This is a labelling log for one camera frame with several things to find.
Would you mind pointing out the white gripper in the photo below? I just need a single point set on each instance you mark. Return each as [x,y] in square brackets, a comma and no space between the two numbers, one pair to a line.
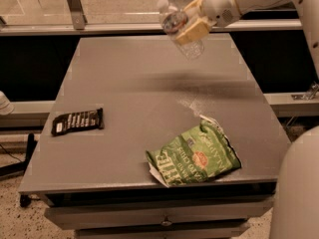
[219,6]

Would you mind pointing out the clear plastic water bottle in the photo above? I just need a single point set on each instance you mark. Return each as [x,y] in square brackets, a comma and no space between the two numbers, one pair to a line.
[172,20]

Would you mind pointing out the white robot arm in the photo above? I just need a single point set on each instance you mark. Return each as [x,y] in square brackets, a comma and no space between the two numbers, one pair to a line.
[295,212]

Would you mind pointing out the green chips bag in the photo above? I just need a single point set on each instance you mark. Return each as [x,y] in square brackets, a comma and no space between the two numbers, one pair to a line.
[195,156]

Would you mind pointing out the black snack bar wrapper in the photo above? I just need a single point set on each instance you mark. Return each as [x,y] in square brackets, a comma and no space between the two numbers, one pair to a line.
[74,122]

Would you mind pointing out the white object at left edge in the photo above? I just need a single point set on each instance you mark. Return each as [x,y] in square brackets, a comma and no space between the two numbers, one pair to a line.
[6,107]

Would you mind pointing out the grey table drawer with knob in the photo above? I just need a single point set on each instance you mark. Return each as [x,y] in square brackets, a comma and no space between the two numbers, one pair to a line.
[158,212]

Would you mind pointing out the metal railing frame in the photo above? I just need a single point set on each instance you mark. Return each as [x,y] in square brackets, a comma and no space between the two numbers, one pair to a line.
[78,17]

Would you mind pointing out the metal bracket on ledge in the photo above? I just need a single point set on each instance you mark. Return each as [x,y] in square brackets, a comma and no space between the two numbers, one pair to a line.
[309,94]

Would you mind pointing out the black stand base with cable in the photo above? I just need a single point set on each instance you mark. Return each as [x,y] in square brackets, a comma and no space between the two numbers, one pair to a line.
[21,166]

